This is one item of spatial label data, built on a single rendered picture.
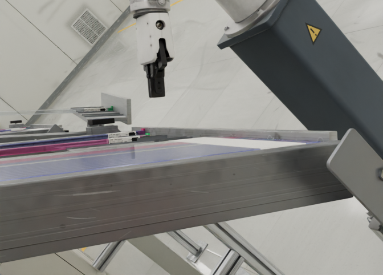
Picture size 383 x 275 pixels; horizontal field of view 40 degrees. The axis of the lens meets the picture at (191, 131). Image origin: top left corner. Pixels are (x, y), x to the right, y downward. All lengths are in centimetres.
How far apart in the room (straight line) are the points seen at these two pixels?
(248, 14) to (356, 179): 73
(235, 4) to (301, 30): 16
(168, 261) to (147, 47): 74
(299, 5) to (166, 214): 83
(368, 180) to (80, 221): 28
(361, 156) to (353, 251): 106
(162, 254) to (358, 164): 112
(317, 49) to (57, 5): 782
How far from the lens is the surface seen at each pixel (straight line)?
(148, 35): 108
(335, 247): 164
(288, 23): 119
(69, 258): 199
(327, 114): 130
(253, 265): 139
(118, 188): 46
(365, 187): 55
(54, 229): 45
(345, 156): 53
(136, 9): 110
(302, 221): 180
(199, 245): 214
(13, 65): 863
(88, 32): 893
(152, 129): 106
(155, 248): 158
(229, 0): 120
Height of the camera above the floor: 104
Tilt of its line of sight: 20 degrees down
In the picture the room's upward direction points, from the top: 47 degrees counter-clockwise
